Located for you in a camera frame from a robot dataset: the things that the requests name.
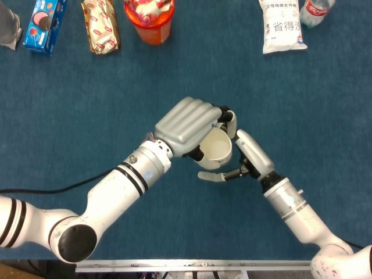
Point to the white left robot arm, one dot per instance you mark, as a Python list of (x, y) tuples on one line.
[(116, 194)]

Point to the white printed pouch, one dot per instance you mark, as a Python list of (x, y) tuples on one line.
[(282, 32)]

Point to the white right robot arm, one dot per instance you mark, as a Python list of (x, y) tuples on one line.
[(293, 206)]

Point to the clear cola bottle red label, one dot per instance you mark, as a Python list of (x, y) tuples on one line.
[(315, 11)]

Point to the white paper cup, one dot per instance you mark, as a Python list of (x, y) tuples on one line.
[(216, 145)]

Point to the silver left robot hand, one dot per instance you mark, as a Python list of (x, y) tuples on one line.
[(186, 125)]

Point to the blue Oreo cookie box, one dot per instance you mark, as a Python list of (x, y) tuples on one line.
[(43, 29)]

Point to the red white snack packet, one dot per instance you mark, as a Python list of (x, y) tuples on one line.
[(148, 10)]

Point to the aluminium table rail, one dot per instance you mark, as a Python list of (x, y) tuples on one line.
[(189, 265)]

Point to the orange plastic tub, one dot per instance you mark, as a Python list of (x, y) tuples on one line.
[(154, 33)]

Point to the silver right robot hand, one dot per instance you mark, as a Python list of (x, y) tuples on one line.
[(255, 157)]

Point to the gold red snack bag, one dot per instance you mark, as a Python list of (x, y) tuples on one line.
[(101, 29)]

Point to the blue felt table cloth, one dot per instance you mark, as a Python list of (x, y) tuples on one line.
[(87, 101)]

